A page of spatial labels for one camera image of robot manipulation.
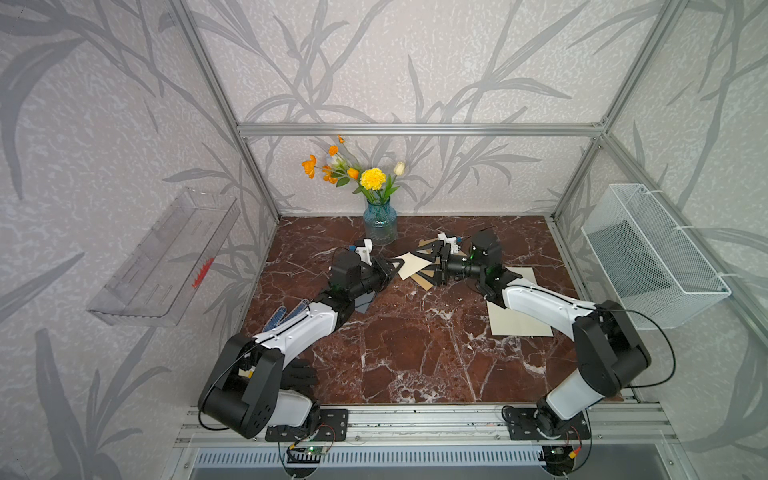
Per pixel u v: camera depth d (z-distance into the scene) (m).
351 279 0.64
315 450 0.70
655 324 0.44
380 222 1.05
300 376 0.83
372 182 0.87
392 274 0.77
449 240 0.80
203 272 0.65
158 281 0.68
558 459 0.76
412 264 0.80
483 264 0.67
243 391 0.42
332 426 0.73
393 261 0.81
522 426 0.73
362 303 0.72
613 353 0.45
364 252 0.78
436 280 0.77
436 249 0.72
